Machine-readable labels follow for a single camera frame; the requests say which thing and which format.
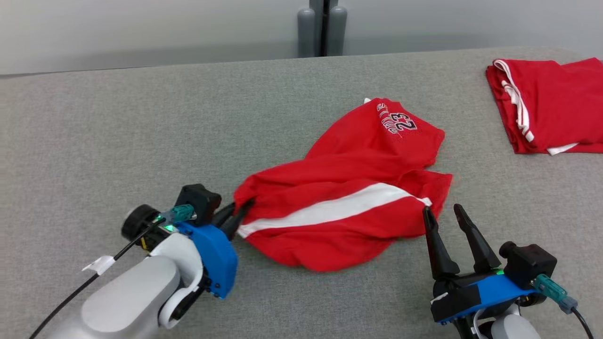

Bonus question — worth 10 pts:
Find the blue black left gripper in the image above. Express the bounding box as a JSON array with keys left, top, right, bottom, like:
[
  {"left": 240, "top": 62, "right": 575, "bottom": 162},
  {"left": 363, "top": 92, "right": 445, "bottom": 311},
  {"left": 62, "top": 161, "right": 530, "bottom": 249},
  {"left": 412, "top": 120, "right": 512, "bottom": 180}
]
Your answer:
[{"left": 121, "top": 199, "right": 255, "bottom": 300}]

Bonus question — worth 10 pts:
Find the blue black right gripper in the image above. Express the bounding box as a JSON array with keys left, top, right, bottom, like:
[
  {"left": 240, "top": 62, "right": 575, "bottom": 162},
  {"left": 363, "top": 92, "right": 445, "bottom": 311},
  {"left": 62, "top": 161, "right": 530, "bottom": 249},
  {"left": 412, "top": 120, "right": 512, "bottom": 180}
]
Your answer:
[{"left": 422, "top": 203, "right": 547, "bottom": 325}]

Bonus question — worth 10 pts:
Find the red shorts white stripe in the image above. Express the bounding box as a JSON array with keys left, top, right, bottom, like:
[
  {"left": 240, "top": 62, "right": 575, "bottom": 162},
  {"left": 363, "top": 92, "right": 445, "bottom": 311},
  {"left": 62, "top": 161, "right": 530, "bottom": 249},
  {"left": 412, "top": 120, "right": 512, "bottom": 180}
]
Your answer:
[{"left": 234, "top": 97, "right": 453, "bottom": 273}]

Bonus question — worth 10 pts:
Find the red basketball jersey white trim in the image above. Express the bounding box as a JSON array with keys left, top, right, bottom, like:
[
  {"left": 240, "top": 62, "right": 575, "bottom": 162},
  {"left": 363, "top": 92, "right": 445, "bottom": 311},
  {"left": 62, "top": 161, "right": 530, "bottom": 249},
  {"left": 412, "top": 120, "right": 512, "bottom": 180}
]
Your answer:
[{"left": 486, "top": 57, "right": 603, "bottom": 156}]

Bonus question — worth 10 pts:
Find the grey fabric sofa seat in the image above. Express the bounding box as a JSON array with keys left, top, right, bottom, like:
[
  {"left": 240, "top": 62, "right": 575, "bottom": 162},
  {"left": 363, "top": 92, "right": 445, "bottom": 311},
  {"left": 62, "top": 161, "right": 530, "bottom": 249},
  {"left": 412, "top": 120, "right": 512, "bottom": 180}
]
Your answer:
[{"left": 0, "top": 46, "right": 603, "bottom": 339}]

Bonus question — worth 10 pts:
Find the white left cable label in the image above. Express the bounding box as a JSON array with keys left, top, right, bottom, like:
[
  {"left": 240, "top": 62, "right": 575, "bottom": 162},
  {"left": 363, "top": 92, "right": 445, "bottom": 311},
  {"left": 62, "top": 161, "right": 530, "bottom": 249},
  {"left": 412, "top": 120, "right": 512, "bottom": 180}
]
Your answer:
[{"left": 82, "top": 255, "right": 115, "bottom": 276}]

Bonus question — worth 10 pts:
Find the grey rounded post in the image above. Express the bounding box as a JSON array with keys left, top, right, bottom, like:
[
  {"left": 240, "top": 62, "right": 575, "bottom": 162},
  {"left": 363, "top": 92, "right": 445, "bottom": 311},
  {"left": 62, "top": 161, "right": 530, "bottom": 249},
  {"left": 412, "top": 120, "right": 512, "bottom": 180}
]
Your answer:
[
  {"left": 297, "top": 8, "right": 317, "bottom": 58},
  {"left": 327, "top": 6, "right": 348, "bottom": 57}
]

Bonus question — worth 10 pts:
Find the grey vertical door frame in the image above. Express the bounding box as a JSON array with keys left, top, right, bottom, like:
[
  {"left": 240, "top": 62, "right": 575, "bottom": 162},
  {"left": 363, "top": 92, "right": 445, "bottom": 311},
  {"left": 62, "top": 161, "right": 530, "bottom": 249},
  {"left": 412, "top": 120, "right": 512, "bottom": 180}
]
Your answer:
[{"left": 309, "top": 0, "right": 339, "bottom": 57}]

